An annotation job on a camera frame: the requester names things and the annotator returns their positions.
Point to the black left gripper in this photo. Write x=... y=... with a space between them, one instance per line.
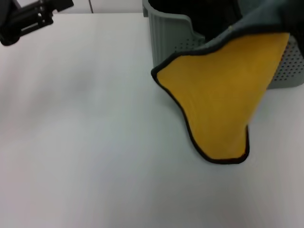
x=9 y=23

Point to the black towel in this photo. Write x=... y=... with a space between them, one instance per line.
x=209 y=16

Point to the yellow and grey towel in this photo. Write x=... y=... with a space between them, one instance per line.
x=221 y=95

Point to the grey perforated storage basket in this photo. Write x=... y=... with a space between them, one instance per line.
x=166 y=35

